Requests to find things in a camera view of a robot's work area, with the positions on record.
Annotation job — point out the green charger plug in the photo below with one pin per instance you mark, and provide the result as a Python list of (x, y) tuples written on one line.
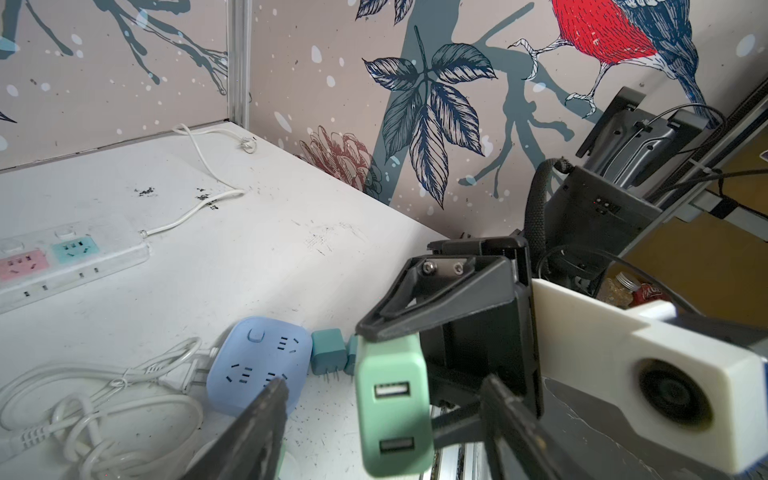
[(393, 404)]

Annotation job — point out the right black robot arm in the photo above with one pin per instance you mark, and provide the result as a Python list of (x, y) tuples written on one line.
[(580, 219)]

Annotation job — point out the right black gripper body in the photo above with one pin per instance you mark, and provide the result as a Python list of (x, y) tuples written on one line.
[(501, 340)]

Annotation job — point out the long white power strip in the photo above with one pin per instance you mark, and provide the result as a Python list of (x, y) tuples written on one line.
[(40, 264)]

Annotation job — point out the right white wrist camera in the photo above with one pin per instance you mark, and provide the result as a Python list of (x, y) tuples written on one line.
[(692, 384)]

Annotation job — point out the white three-pin plug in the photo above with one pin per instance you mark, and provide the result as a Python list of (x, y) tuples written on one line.
[(249, 145)]

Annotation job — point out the teal charger right upper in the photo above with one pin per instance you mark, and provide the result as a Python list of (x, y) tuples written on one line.
[(329, 352)]

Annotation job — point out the teal charger right middle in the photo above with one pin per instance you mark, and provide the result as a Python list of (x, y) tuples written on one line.
[(351, 352)]

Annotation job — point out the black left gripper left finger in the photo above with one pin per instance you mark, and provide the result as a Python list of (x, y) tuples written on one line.
[(251, 447)]

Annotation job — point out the blue square socket cube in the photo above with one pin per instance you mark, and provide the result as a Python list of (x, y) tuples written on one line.
[(257, 351)]

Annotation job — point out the teal charger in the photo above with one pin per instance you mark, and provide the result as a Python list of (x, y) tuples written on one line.
[(329, 352), (351, 352)]

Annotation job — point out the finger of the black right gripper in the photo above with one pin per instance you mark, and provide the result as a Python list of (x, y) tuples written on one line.
[(435, 290)]

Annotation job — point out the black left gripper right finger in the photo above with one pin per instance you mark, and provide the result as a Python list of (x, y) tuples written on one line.
[(516, 445)]

